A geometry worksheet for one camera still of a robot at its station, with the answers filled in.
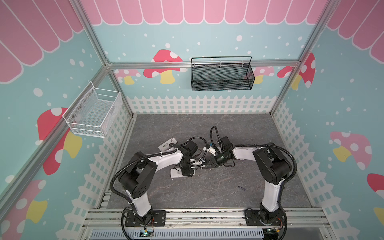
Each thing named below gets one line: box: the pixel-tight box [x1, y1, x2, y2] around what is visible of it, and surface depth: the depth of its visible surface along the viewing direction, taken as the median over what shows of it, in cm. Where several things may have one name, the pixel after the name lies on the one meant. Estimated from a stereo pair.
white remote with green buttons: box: [170, 168, 184, 178], surface depth 89 cm
